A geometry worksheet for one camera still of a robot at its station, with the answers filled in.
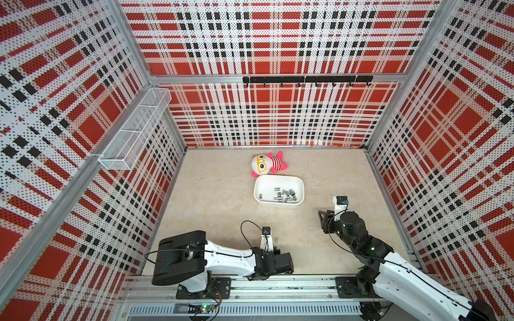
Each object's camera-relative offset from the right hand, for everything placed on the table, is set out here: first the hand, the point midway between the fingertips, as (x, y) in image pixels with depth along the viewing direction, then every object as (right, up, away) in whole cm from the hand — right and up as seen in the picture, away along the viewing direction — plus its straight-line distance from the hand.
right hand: (325, 211), depth 81 cm
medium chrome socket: (-14, +5, +17) cm, 23 cm away
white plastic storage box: (-18, +6, +20) cm, 27 cm away
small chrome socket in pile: (-21, -13, +5) cm, 25 cm away
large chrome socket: (-12, +5, +17) cm, 21 cm away
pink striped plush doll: (-27, +20, +23) cm, 40 cm away
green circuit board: (-45, -31, -12) cm, 56 cm away
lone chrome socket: (-28, +4, +17) cm, 33 cm away
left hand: (-21, -17, +2) cm, 27 cm away
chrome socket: (-19, +7, +20) cm, 29 cm away
